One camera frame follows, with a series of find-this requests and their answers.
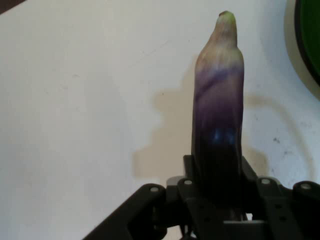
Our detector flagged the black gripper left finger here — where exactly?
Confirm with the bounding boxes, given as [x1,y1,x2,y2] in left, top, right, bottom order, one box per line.
[82,154,201,240]

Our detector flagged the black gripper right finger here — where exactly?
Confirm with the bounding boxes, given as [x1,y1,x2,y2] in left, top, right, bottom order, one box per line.
[239,155,320,240]

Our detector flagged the purple toy eggplant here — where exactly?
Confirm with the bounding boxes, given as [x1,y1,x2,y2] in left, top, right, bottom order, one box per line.
[190,10,246,222]

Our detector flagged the dark green round plate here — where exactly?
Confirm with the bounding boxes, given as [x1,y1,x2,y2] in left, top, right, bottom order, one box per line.
[292,0,320,94]

